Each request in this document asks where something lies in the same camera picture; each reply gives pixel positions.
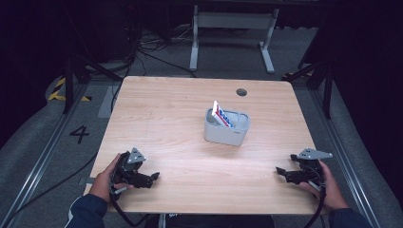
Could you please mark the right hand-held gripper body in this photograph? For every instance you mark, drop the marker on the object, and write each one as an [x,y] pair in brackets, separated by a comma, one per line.
[309,167]

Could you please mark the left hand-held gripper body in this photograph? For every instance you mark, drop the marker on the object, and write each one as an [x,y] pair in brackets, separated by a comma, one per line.
[130,169]

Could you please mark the grey plastic container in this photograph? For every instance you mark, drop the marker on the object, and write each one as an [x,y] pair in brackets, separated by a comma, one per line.
[226,133]

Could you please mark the white red blue box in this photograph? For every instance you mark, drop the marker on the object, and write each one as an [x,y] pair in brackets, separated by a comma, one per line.
[222,115]

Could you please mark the person's left hand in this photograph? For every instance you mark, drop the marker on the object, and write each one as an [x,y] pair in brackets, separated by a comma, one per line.
[103,183]

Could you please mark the person's right hand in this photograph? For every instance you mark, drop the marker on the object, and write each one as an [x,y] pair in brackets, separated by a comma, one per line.
[334,190]

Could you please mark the black tripod stand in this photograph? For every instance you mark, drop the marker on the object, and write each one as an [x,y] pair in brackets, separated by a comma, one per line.
[69,82]
[326,85]

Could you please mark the yellow black floor tape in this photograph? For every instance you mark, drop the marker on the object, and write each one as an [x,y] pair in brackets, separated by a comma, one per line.
[57,93]

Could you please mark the metal floor rail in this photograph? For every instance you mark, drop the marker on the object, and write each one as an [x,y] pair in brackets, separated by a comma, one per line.
[38,164]
[345,152]

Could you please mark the grey metal table frame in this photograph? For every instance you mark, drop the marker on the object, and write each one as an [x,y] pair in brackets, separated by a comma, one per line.
[233,20]

